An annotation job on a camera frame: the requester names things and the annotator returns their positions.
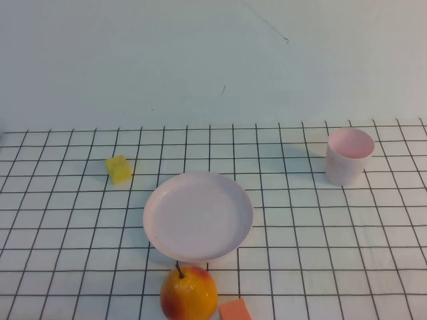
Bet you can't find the orange foam block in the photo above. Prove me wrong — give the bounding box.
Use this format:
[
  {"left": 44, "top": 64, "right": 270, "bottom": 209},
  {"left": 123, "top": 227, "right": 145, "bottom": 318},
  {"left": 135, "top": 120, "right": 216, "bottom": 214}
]
[{"left": 218, "top": 297, "right": 253, "bottom": 320}]

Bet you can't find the yellow red apple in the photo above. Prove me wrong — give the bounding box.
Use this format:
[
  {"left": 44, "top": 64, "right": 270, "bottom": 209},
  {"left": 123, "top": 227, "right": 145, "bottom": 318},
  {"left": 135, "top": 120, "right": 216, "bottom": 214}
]
[{"left": 159, "top": 261, "right": 218, "bottom": 320}]

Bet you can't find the white black-grid tablecloth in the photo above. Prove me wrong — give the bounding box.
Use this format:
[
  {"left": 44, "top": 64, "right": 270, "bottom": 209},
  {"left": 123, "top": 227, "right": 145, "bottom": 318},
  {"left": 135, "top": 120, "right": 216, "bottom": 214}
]
[{"left": 0, "top": 118, "right": 427, "bottom": 320}]

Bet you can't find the pale pink plastic cup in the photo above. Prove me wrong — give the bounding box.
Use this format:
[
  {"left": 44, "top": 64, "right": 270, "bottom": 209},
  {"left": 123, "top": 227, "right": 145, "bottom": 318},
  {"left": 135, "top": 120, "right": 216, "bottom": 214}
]
[{"left": 326, "top": 127, "right": 375, "bottom": 187}]

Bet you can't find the pale pink round plate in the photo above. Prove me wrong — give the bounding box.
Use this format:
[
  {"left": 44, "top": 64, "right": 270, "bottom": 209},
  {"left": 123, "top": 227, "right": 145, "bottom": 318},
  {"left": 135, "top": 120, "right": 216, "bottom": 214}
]
[{"left": 143, "top": 171, "right": 254, "bottom": 263}]

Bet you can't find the yellow foam cube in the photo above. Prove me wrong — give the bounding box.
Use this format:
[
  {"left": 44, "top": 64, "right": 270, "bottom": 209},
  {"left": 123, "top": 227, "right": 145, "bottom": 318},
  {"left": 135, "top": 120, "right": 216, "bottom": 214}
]
[{"left": 105, "top": 154, "right": 131, "bottom": 185}]

